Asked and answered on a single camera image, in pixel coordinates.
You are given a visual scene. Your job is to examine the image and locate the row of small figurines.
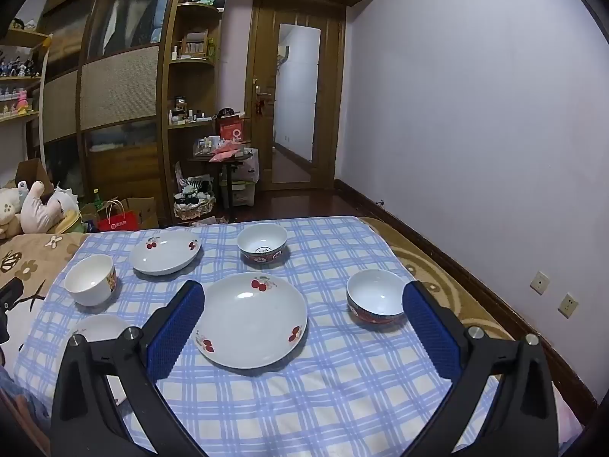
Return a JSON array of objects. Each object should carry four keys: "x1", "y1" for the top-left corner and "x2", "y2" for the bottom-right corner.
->
[{"x1": 0, "y1": 54, "x2": 41, "y2": 79}]

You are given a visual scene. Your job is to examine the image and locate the pink white plush toy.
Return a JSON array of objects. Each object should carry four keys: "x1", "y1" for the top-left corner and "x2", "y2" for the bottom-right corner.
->
[{"x1": 19, "y1": 180, "x2": 60, "y2": 234}]

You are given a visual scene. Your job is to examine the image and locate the wooden wardrobe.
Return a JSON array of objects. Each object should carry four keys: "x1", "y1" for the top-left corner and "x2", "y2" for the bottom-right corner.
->
[{"x1": 35, "y1": 0, "x2": 387, "y2": 222}]

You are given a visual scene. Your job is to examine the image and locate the pink packets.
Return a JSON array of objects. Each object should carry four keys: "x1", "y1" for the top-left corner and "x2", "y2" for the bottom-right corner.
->
[{"x1": 209, "y1": 143, "x2": 248, "y2": 160}]

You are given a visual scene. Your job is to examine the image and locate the white cherry print plate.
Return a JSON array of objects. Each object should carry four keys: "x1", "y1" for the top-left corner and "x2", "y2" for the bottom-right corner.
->
[
  {"x1": 70, "y1": 313, "x2": 140, "y2": 344},
  {"x1": 195, "y1": 271, "x2": 309, "y2": 371},
  {"x1": 128, "y1": 231, "x2": 202, "y2": 277}
]

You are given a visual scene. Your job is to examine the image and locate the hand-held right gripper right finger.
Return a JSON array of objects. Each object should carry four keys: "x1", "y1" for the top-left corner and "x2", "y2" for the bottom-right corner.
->
[{"x1": 402, "y1": 280, "x2": 560, "y2": 457}]

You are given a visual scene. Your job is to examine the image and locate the white ruffled plush toy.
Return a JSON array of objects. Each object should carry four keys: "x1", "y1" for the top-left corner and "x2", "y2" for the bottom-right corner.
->
[{"x1": 52, "y1": 185, "x2": 79, "y2": 215}]

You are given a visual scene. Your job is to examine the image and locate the red box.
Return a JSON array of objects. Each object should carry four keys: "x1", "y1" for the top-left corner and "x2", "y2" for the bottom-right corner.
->
[{"x1": 218, "y1": 113, "x2": 246, "y2": 146}]

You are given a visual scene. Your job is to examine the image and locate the group of small cosmetic bottles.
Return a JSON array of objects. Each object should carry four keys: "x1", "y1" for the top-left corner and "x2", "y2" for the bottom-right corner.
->
[{"x1": 169, "y1": 97, "x2": 215, "y2": 127}]

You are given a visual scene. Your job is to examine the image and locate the small wooden frame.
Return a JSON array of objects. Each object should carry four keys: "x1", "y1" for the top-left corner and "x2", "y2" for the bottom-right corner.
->
[{"x1": 178, "y1": 31, "x2": 210, "y2": 60}]

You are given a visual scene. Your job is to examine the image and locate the open cardboard box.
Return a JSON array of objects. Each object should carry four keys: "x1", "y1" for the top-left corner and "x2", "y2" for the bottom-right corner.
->
[{"x1": 119, "y1": 197, "x2": 160, "y2": 230}]

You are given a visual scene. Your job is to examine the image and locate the blue red patterned bowl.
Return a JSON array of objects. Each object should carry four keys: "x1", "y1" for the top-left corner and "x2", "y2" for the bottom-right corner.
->
[{"x1": 346, "y1": 269, "x2": 409, "y2": 327}]

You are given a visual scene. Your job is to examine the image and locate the blue checked cloth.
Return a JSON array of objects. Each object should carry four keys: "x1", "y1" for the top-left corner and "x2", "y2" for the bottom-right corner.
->
[{"x1": 14, "y1": 216, "x2": 500, "y2": 457}]

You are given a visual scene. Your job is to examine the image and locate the tall cardboard box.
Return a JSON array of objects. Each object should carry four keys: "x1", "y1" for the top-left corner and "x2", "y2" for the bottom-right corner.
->
[{"x1": 16, "y1": 158, "x2": 55, "y2": 196}]

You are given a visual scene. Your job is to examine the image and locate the wooden door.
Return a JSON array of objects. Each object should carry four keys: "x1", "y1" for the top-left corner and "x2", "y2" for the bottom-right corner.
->
[{"x1": 245, "y1": 0, "x2": 346, "y2": 191}]

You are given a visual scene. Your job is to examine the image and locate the woven basket with lace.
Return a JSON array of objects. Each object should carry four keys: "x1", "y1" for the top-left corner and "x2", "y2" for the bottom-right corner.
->
[{"x1": 172, "y1": 176, "x2": 217, "y2": 222}]

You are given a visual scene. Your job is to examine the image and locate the white bowl with orange print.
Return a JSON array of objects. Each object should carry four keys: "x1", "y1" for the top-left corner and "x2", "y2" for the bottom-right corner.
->
[{"x1": 64, "y1": 254, "x2": 118, "y2": 307}]

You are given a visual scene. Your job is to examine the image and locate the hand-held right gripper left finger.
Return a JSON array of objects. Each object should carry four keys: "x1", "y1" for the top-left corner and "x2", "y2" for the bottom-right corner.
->
[{"x1": 51, "y1": 280, "x2": 210, "y2": 457}]

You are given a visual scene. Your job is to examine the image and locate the cream plush toy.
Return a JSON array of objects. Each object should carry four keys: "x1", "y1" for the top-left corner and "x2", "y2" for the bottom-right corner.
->
[{"x1": 0, "y1": 185, "x2": 24, "y2": 239}]

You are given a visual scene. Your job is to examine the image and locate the black side table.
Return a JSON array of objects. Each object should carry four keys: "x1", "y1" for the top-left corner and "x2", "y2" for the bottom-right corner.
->
[{"x1": 188, "y1": 152, "x2": 253, "y2": 210}]

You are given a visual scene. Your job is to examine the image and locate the yellow green plush toy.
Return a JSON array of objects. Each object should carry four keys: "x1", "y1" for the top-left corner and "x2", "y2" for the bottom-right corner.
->
[{"x1": 59, "y1": 209, "x2": 86, "y2": 234}]

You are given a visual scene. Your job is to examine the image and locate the red paper bag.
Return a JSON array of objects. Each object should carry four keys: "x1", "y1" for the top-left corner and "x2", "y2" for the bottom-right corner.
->
[{"x1": 97, "y1": 198, "x2": 140, "y2": 232}]

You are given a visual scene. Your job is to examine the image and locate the blue red bowl with stamp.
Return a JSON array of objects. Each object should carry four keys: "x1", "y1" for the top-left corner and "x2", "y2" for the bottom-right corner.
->
[{"x1": 236, "y1": 222, "x2": 289, "y2": 265}]

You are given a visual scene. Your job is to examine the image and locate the clear plastic storage bin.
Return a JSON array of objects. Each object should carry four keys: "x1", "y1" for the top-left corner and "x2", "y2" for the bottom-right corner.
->
[{"x1": 219, "y1": 147, "x2": 260, "y2": 208}]

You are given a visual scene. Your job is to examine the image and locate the wooden display shelf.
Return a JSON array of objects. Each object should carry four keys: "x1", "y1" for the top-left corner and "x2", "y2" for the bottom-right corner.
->
[{"x1": 0, "y1": 29, "x2": 51, "y2": 125}]

